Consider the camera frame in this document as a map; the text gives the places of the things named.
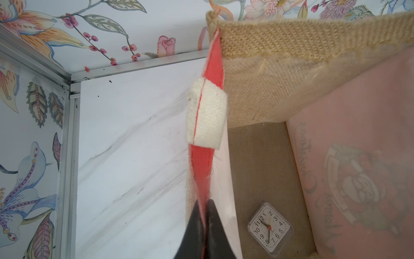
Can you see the burlap canvas bag red trim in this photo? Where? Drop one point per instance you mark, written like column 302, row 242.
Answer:
column 318, row 116

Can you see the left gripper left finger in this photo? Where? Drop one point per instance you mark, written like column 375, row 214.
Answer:
column 192, row 243

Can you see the clear square alarm clock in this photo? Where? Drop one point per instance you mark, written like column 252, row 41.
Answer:
column 269, row 228

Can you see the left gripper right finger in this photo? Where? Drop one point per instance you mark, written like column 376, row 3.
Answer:
column 217, row 245

